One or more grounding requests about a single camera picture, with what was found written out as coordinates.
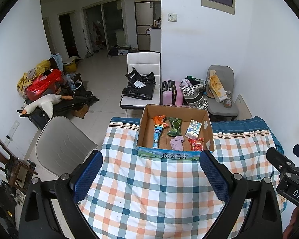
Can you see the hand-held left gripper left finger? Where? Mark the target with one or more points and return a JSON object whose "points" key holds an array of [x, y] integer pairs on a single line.
{"points": [[86, 176]]}

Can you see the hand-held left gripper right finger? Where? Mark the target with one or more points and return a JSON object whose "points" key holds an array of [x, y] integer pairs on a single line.
{"points": [[214, 176]]}

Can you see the red snack packet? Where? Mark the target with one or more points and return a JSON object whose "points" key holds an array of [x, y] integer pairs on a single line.
{"points": [[196, 145]]}

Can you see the purple cloth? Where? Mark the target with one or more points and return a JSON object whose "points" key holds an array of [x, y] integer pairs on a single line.
{"points": [[177, 143]]}

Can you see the white tissue pack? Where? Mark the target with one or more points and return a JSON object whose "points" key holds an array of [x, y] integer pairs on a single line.
{"points": [[193, 129]]}

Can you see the green snack packet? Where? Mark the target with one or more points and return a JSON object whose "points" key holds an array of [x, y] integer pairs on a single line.
{"points": [[175, 125]]}

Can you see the long blue snack packet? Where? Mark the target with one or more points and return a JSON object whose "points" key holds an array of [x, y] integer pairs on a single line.
{"points": [[157, 135]]}

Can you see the orange snack packet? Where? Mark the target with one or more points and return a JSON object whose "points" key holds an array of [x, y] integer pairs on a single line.
{"points": [[160, 119]]}

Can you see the person's right forearm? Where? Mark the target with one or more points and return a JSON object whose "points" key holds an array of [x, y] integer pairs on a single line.
{"points": [[292, 221]]}

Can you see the light grey plastic chair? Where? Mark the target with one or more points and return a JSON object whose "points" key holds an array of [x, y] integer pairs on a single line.
{"points": [[62, 144]]}

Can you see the beige board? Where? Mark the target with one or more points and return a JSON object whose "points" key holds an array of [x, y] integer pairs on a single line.
{"points": [[243, 107]]}

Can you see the plaid blanket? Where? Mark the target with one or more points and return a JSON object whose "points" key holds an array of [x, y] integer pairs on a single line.
{"points": [[152, 191]]}

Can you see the small brown cardboard box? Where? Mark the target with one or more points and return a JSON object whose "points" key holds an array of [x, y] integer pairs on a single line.
{"points": [[81, 110]]}

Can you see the grey padded chair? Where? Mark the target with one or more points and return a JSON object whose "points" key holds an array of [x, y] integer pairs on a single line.
{"points": [[221, 110]]}

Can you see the tape roll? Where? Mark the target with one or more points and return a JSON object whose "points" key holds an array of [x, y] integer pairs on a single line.
{"points": [[228, 103]]}

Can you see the brown wooden chair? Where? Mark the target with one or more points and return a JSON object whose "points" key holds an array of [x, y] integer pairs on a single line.
{"points": [[12, 169]]}

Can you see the patterned tote bag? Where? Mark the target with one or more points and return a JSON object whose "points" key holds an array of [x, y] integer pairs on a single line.
{"points": [[194, 99]]}

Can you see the white goose plush toy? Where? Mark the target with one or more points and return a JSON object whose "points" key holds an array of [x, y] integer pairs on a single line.
{"points": [[46, 102]]}

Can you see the yellow snack bag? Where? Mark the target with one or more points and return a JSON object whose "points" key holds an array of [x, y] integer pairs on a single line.
{"points": [[218, 87]]}

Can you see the pink suitcase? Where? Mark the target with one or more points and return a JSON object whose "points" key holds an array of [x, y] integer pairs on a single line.
{"points": [[173, 94]]}

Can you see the clear plastic bag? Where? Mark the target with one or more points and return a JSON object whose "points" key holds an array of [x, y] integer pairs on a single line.
{"points": [[73, 81]]}

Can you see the black plastic bag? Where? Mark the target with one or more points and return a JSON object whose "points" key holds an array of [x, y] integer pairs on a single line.
{"points": [[139, 92]]}

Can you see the red plastic bag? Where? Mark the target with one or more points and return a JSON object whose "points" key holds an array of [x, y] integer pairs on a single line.
{"points": [[43, 83]]}

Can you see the yellow storage bin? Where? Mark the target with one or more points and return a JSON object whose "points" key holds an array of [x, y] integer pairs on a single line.
{"points": [[70, 66]]}

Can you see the light blue cloth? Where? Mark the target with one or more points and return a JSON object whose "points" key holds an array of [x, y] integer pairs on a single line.
{"points": [[57, 61]]}

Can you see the yellow cloth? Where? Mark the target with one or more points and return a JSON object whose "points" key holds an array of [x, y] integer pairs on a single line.
{"points": [[43, 63]]}

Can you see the floor mop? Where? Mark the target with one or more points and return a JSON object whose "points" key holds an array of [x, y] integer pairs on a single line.
{"points": [[88, 53]]}

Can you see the black floor bag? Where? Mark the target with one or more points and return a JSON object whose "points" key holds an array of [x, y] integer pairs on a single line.
{"points": [[113, 51]]}

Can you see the white padded chair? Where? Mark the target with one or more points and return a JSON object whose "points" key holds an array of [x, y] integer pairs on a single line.
{"points": [[143, 59]]}

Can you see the white cabinet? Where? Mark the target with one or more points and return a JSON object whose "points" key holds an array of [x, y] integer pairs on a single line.
{"points": [[155, 39]]}

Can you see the glass sliding door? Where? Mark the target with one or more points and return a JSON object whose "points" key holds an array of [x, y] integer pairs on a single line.
{"points": [[107, 22]]}

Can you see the beige refrigerator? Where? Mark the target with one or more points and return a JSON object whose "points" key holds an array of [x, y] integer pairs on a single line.
{"points": [[143, 15]]}

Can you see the white wall switch panel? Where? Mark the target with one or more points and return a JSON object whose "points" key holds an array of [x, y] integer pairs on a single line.
{"points": [[172, 17]]}

